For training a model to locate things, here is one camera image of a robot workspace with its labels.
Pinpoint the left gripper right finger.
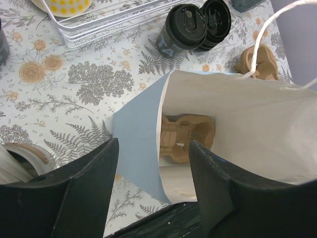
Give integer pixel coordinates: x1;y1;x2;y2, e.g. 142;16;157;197
189;141;317;238

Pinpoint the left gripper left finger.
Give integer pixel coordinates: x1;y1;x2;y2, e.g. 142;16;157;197
0;138;119;238

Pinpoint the grey straw holder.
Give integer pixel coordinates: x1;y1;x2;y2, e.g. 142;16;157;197
2;143;57;180

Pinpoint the light blue paper bag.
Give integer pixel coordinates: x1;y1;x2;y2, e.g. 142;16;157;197
112;0;317;206

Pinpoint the single cardboard cup carrier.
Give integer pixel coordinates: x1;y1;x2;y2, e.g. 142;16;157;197
159;114;215;164

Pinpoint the black cup lid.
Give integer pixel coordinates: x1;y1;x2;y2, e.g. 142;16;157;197
165;4;207;50

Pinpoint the black takeout coffee cup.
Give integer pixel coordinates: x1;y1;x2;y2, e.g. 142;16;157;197
156;24;183;59

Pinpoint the floral table mat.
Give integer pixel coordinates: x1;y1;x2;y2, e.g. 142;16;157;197
0;0;295;238

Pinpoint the stack of black cups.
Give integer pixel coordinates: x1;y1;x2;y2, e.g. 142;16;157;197
0;22;10;64

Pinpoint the yellow dotted bowl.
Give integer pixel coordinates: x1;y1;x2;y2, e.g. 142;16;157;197
45;0;94;18

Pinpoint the grey blue mug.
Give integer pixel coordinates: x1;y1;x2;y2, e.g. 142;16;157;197
232;0;265;13

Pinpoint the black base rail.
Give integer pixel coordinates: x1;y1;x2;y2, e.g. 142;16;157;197
106;202;203;238

